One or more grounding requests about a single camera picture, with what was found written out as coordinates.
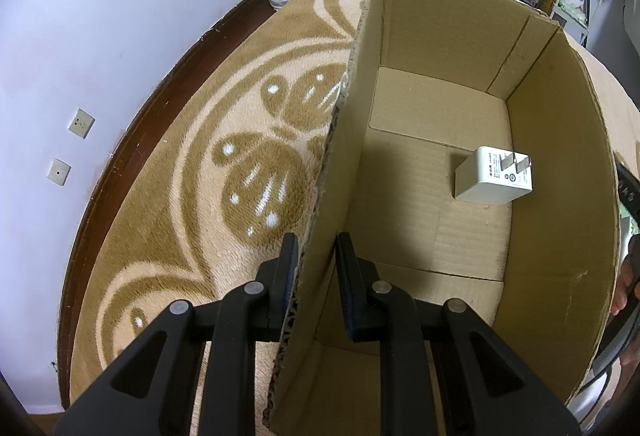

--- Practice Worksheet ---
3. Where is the brown cardboard box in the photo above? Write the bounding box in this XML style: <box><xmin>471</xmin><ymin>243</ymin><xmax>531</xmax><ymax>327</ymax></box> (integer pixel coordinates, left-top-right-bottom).
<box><xmin>262</xmin><ymin>0</ymin><xmax>623</xmax><ymax>429</ymax></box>

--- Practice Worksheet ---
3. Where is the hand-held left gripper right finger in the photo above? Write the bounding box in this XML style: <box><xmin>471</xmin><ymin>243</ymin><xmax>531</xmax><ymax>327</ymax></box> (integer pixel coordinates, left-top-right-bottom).
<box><xmin>335</xmin><ymin>232</ymin><xmax>583</xmax><ymax>436</ymax></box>

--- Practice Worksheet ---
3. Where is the beige wall antenna socket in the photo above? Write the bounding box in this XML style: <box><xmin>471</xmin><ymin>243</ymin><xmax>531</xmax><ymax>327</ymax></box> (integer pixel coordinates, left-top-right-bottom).
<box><xmin>47</xmin><ymin>158</ymin><xmax>72</xmax><ymax>187</ymax></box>

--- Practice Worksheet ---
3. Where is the person's right hand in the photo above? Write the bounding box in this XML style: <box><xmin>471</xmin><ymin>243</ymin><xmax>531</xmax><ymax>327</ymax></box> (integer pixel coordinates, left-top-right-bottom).
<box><xmin>611</xmin><ymin>236</ymin><xmax>640</xmax><ymax>317</ymax></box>

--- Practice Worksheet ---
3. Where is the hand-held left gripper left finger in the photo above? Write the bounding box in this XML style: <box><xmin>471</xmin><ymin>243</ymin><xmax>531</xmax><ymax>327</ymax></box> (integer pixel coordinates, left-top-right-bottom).
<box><xmin>54</xmin><ymin>232</ymin><xmax>300</xmax><ymax>436</ymax></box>

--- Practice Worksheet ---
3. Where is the white pronged charger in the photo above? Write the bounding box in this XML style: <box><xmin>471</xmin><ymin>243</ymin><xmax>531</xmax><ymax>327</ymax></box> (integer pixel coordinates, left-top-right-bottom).
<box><xmin>452</xmin><ymin>146</ymin><xmax>534</xmax><ymax>207</ymax></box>

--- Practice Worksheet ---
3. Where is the beige wall power socket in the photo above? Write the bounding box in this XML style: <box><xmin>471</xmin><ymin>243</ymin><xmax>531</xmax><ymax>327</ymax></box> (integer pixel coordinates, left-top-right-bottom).
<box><xmin>68</xmin><ymin>108</ymin><xmax>96</xmax><ymax>138</ymax></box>

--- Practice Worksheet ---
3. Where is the brown patterned plush blanket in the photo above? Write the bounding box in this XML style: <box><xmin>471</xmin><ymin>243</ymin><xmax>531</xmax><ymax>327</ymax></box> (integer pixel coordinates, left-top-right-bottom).
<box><xmin>67</xmin><ymin>0</ymin><xmax>640</xmax><ymax>436</ymax></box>

